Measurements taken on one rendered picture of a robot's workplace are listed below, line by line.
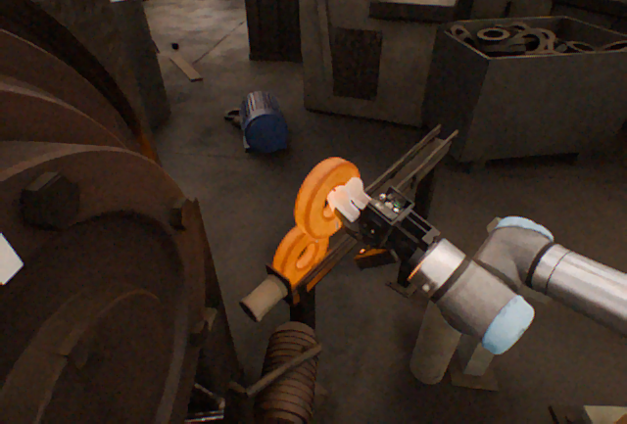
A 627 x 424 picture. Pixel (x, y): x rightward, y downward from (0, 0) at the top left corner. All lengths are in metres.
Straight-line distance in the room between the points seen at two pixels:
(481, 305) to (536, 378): 1.11
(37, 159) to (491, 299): 0.54
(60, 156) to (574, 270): 0.67
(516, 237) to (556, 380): 1.03
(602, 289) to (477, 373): 0.93
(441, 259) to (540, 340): 1.23
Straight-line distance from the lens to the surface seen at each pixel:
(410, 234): 0.60
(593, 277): 0.71
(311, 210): 0.63
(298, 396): 0.88
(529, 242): 0.73
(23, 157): 0.19
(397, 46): 2.79
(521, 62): 2.30
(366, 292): 1.69
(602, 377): 1.81
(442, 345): 1.30
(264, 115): 2.38
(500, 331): 0.60
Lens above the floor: 1.33
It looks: 38 degrees down
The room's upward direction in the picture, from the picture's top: straight up
